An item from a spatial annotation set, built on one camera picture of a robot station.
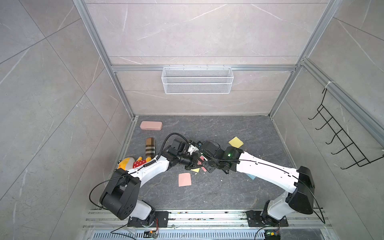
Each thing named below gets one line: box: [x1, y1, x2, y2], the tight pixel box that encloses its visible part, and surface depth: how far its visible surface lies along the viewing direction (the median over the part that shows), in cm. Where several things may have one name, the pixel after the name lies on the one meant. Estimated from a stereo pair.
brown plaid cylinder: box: [145, 137, 156, 160], surface depth 100 cm
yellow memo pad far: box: [228, 136, 244, 149], surface depth 106 cm
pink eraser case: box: [140, 121, 163, 131], surface depth 113 cm
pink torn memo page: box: [178, 172, 192, 187], surface depth 89 cm
